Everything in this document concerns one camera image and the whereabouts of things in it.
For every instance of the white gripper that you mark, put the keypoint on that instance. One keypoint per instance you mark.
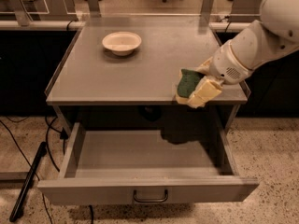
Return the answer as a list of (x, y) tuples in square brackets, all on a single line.
[(226, 64)]

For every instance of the green and yellow sponge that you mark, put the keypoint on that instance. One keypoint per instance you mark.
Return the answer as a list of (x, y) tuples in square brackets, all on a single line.
[(188, 81)]

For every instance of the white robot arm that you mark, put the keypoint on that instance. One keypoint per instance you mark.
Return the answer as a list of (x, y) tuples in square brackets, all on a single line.
[(273, 36)]

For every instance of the open grey top drawer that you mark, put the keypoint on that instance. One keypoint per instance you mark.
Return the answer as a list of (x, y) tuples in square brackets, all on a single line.
[(105, 167)]

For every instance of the white paper bowl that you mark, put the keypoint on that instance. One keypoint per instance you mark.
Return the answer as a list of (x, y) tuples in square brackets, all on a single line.
[(122, 43)]

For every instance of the grey metal cabinet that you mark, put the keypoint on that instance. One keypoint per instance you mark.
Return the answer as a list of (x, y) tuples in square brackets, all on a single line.
[(92, 75)]

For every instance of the black bar on floor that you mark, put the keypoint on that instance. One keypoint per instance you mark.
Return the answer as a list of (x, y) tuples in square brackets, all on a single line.
[(17, 209)]

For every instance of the right metal post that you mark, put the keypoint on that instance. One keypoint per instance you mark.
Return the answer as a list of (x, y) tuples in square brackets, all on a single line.
[(206, 9)]

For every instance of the black drawer handle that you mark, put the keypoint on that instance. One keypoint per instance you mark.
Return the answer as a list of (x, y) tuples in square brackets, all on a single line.
[(150, 197)]

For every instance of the centre-left metal post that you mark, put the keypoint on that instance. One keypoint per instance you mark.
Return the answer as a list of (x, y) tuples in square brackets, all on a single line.
[(94, 8)]

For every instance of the left metal post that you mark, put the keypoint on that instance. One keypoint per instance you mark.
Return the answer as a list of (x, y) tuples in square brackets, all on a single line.
[(21, 14)]

